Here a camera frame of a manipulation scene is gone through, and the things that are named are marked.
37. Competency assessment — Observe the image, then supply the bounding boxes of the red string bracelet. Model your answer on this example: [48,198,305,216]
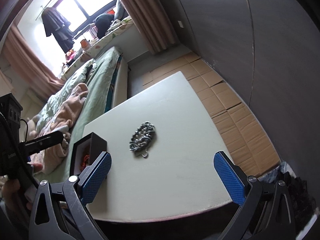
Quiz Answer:
[79,152,94,172]

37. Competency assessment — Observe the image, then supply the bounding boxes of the black jewelry box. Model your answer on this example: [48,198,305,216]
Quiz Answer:
[69,132,107,176]

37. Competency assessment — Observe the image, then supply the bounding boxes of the person's left hand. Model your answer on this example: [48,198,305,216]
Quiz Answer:
[2,163,43,213]

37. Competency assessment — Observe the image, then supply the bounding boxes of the plush toy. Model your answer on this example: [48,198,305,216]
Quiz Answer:
[26,114,41,141]

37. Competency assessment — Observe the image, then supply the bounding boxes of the flattened cardboard sheets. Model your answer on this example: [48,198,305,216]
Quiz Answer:
[143,52,280,176]

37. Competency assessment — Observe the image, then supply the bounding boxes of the pink fleece blanket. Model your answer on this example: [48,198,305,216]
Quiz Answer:
[31,83,88,174]

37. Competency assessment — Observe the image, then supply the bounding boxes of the white side table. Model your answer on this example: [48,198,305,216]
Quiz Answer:
[84,72,231,223]

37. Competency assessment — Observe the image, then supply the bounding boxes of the green bed mattress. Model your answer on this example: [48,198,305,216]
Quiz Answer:
[34,47,121,183]

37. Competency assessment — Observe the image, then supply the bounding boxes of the pink left curtain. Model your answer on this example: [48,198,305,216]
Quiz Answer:
[2,24,65,99]

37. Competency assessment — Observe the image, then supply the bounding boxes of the pink curtain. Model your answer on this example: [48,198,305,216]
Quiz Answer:
[121,0,179,54]
[2,24,65,99]

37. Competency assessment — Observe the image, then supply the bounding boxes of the green floral quilt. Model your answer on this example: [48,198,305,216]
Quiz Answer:
[36,59,97,134]

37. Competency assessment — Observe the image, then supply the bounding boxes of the dark hanging clothes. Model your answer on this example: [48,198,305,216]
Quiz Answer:
[41,7,74,54]

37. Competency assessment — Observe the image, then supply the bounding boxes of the floral window seat cushion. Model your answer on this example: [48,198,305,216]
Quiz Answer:
[61,16,134,81]

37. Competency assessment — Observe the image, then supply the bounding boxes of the dark bag on windowsill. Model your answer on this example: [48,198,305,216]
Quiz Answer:
[95,13,114,39]

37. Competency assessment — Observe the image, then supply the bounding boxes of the pink right curtain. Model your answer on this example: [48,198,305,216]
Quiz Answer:
[121,0,179,54]

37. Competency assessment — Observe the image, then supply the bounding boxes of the black cable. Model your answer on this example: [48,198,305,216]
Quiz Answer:
[19,119,29,145]

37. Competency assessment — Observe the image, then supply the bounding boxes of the silver chain bracelet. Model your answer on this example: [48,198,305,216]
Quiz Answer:
[128,120,157,158]

